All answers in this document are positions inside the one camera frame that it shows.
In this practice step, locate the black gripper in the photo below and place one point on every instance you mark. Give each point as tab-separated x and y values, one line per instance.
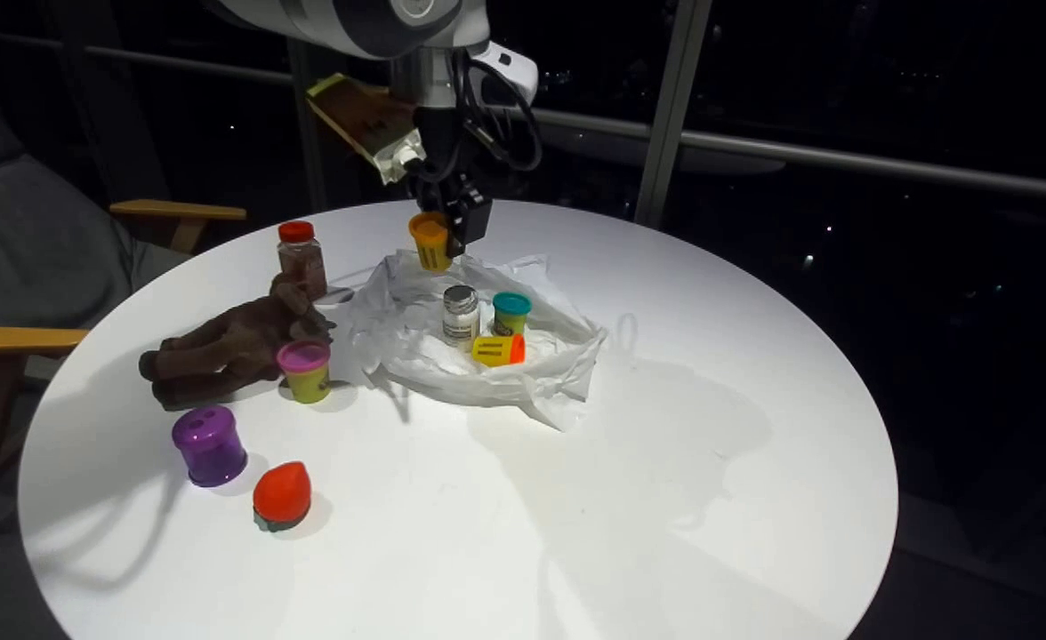
441	178

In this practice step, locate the white plastic bag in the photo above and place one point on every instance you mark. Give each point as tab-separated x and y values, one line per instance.
394	330

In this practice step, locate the wooden armchair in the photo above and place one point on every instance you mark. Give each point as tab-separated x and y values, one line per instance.
65	262

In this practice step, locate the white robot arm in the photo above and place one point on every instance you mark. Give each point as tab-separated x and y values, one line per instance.
451	91

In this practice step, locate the brown plush moose toy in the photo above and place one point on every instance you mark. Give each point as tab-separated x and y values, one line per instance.
231	351

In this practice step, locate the purple plastic tub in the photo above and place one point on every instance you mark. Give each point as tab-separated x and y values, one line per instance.
208	444

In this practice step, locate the white pill bottle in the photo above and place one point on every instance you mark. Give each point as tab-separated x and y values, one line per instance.
459	311

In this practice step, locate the yellow tub with orange-yellow lid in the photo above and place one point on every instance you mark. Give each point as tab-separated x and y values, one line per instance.
432	238

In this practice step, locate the metal window rail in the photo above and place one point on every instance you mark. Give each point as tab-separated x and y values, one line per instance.
870	95

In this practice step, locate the red toy strawberry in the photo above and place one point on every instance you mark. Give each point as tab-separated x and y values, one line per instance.
282	494

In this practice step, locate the yellow tub with teal lid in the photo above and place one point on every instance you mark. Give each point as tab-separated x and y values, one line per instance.
510	311

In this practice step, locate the spice jar with orange lid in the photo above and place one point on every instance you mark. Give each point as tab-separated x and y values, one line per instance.
299	257

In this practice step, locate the yellow tub with pink lid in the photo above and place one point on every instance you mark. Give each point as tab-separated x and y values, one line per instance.
304	367

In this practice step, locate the yellow tub with red-orange lid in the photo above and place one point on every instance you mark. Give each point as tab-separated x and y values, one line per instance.
496	351

